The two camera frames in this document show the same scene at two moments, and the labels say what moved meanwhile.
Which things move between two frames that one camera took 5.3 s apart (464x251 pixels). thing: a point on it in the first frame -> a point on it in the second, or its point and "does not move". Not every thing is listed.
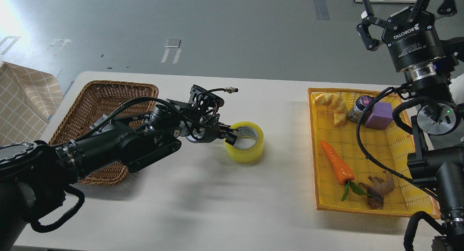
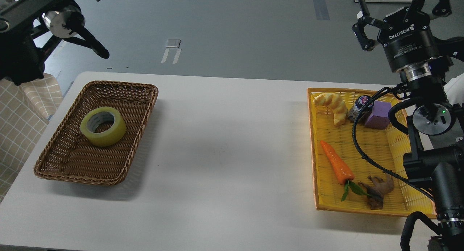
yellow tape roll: x=249 y=155 -> x=94 y=118
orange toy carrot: x=344 y=173 does not move
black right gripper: x=411 y=35 does not move
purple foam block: x=381 y=116 does not move
